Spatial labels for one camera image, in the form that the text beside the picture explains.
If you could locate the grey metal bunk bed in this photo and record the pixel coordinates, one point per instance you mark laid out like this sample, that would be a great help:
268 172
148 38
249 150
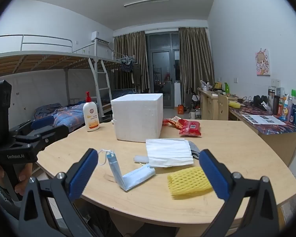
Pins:
113 64
39 61

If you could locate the white wall socket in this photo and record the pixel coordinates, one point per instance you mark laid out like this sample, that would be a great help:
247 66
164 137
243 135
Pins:
276 82

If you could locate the blue plaid quilt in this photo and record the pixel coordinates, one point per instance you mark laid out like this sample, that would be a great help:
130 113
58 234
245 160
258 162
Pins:
69 113

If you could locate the blue face mask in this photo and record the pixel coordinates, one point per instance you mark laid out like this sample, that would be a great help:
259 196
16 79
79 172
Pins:
138 176

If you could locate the large red plastic packet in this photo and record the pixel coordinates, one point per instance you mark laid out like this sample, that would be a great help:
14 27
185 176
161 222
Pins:
190 128

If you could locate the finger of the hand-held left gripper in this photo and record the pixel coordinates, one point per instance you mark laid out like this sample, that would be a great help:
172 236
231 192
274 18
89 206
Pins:
51 135
43 123

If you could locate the yellow foam net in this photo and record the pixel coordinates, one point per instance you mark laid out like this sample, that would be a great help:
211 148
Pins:
190 182

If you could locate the glass balcony door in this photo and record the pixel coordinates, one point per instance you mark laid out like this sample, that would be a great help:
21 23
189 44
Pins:
162 61

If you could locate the plain wooden desk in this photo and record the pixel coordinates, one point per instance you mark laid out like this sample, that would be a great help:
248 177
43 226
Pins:
278 145

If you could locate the white curved tube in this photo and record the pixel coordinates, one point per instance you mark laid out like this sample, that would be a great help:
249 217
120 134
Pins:
140 158

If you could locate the red snack packet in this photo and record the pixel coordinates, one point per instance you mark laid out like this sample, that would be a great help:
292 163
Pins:
169 122

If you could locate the brown curtain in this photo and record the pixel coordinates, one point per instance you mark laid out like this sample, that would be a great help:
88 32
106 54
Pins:
194 66
128 49

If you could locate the orange bag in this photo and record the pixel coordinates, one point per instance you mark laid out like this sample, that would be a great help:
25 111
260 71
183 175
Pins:
181 109

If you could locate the white foam box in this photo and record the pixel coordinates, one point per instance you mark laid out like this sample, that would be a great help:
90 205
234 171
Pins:
138 118

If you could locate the small colourful snack packet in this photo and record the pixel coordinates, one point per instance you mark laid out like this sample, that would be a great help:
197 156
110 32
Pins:
176 118

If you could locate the black folded chair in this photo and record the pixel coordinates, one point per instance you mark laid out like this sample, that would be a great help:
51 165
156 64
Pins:
191 98

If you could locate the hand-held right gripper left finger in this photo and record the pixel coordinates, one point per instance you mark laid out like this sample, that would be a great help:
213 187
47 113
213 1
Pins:
83 175

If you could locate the white lotion bottle red pump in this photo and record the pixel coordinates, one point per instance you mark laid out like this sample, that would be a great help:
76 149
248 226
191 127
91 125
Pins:
91 118

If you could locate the cartoon wall poster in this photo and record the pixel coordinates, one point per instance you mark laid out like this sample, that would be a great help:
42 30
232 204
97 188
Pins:
262 63

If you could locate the printed paper sheet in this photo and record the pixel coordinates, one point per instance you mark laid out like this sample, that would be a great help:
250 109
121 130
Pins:
264 119

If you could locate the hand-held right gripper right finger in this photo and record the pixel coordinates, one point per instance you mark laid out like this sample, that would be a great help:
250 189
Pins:
214 175

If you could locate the white kettle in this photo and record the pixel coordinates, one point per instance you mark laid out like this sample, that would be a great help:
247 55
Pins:
204 86

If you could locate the yellow box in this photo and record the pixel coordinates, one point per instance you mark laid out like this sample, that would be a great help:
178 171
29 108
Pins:
218 86

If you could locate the patterned desk mat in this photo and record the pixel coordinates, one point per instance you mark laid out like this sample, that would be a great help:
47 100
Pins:
261 127

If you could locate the ceiling tube light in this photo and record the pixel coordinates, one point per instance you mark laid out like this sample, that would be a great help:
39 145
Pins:
145 2

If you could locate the grey sock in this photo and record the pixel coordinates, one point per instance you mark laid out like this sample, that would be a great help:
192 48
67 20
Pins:
194 150

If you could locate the white thermos jug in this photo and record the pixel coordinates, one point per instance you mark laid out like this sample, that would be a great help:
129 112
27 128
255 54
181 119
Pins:
192 115

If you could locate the dark patterned garment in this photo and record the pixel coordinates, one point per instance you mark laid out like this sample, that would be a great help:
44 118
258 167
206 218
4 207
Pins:
127 67

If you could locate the white cabinet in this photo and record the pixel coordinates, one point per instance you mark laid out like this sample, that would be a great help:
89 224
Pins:
177 96

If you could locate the olive shirt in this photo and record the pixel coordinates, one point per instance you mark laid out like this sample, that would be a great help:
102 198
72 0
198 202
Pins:
137 74

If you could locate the blue checked blanket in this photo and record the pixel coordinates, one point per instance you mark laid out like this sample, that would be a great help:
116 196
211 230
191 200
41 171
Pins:
120 94

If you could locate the white cloth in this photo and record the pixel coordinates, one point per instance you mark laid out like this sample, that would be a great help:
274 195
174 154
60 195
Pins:
167 153

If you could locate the person's left hand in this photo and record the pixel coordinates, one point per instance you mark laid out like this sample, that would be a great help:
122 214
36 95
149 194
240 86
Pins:
23 177

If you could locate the black headphones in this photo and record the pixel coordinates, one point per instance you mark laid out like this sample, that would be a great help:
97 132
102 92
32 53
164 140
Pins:
260 101

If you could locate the person's grey clothing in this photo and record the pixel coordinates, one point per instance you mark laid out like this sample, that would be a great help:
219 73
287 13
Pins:
0 197

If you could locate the row of toiletry bottles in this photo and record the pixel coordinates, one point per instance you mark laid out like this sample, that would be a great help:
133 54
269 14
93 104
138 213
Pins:
288 111

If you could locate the white air conditioner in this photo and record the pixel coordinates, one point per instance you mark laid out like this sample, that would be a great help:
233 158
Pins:
98 38

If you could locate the wooden chair smiley cutout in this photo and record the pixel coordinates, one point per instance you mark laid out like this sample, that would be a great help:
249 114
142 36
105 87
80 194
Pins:
223 106

